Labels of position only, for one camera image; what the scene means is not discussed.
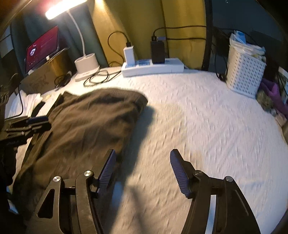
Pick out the white plastic basket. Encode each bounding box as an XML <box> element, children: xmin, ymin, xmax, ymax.
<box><xmin>226</xmin><ymin>44</ymin><xmax>267</xmax><ymax>98</ymax></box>

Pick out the thin black charging cable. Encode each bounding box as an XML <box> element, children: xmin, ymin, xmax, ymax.
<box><xmin>83</xmin><ymin>31</ymin><xmax>132</xmax><ymax>88</ymax></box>

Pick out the yellow curtain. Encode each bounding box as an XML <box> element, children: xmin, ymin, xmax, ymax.
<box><xmin>91</xmin><ymin>0</ymin><xmax>208</xmax><ymax>70</ymax></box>

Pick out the grey curtain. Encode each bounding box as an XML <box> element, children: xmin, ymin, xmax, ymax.
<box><xmin>10</xmin><ymin>12</ymin><xmax>106</xmax><ymax>75</ymax></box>

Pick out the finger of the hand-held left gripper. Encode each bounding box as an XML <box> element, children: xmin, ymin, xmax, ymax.
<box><xmin>6</xmin><ymin>115</ymin><xmax>52</xmax><ymax>138</ymax></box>

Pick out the black strap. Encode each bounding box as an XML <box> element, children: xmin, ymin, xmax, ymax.
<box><xmin>31</xmin><ymin>93</ymin><xmax>64</xmax><ymax>118</ymax></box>

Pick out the white desk lamp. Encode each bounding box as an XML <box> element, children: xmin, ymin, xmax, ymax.
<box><xmin>44</xmin><ymin>0</ymin><xmax>101</xmax><ymax>82</ymax></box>

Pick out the brown t-shirt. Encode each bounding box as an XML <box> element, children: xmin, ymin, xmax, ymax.
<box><xmin>11</xmin><ymin>88</ymin><xmax>149</xmax><ymax>221</ymax></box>

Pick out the coiled black cable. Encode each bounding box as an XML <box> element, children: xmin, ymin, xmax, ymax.
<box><xmin>54</xmin><ymin>72</ymin><xmax>73</xmax><ymax>88</ymax></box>

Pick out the green fuzzy sock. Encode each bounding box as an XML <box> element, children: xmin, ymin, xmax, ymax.
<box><xmin>256</xmin><ymin>90</ymin><xmax>278</xmax><ymax>116</ymax></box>

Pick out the white power strip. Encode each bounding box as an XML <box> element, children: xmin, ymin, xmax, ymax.
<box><xmin>121</xmin><ymin>58</ymin><xmax>185</xmax><ymax>78</ymax></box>

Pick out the white charger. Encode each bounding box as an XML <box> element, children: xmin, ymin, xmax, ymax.
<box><xmin>123</xmin><ymin>46</ymin><xmax>136</xmax><ymax>66</ymax></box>

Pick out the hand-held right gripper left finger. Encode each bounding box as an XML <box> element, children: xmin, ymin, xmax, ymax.
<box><xmin>26</xmin><ymin>148</ymin><xmax>117</xmax><ymax>234</ymax></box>

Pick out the tablet with red screen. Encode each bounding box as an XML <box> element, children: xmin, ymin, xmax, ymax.
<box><xmin>24</xmin><ymin>25</ymin><xmax>60</xmax><ymax>74</ymax></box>

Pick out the blue face mask pack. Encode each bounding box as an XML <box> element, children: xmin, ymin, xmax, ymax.
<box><xmin>233</xmin><ymin>30</ymin><xmax>248</xmax><ymax>46</ymax></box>

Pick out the thick black cable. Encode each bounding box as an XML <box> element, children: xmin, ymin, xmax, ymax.
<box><xmin>213</xmin><ymin>26</ymin><xmax>227</xmax><ymax>82</ymax></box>

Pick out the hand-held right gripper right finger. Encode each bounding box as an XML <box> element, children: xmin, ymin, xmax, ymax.
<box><xmin>170</xmin><ymin>148</ymin><xmax>262</xmax><ymax>234</ymax></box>

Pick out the black charger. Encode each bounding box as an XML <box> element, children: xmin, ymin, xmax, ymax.
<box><xmin>150</xmin><ymin>40</ymin><xmax>166</xmax><ymax>64</ymax></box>

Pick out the black charger cable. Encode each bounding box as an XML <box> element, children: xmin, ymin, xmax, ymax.
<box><xmin>157</xmin><ymin>36</ymin><xmax>208</xmax><ymax>43</ymax></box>
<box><xmin>152</xmin><ymin>26</ymin><xmax>208</xmax><ymax>41</ymax></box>

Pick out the purple fuzzy sock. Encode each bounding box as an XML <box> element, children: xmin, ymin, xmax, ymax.
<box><xmin>260</xmin><ymin>79</ymin><xmax>287</xmax><ymax>111</ymax></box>

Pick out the cardboard box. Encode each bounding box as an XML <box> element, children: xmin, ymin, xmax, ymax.
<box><xmin>21</xmin><ymin>48</ymin><xmax>76</xmax><ymax>95</ymax></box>

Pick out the white tissue paper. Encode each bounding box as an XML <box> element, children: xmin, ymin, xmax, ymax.
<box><xmin>229</xmin><ymin>38</ymin><xmax>266</xmax><ymax>60</ymax></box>

